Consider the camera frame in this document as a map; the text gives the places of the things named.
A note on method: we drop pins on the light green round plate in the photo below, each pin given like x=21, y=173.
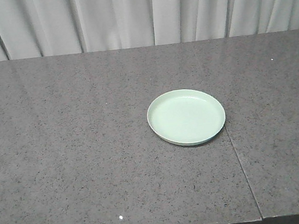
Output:
x=186, y=117

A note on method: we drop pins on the white pleated curtain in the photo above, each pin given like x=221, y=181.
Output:
x=38, y=28

